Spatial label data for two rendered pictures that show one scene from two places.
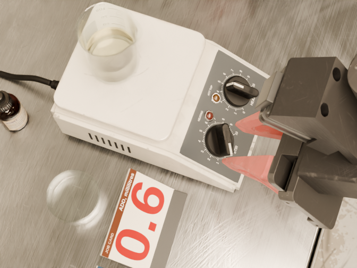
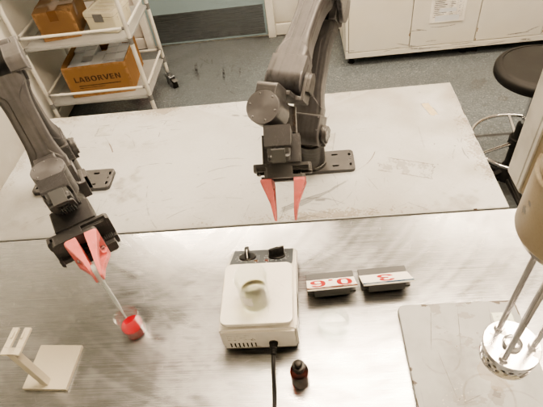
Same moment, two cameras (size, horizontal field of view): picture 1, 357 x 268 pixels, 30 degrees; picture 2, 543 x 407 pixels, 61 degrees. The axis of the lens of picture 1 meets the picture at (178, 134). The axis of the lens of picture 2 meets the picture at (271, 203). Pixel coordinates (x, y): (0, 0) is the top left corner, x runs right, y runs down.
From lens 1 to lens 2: 0.58 m
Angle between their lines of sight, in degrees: 51
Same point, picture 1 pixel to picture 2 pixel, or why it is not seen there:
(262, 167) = (299, 181)
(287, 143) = (287, 173)
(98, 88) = (274, 301)
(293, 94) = (280, 137)
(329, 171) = (296, 146)
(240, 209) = (302, 252)
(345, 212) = (286, 216)
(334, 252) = (305, 214)
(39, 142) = (309, 358)
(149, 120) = (283, 272)
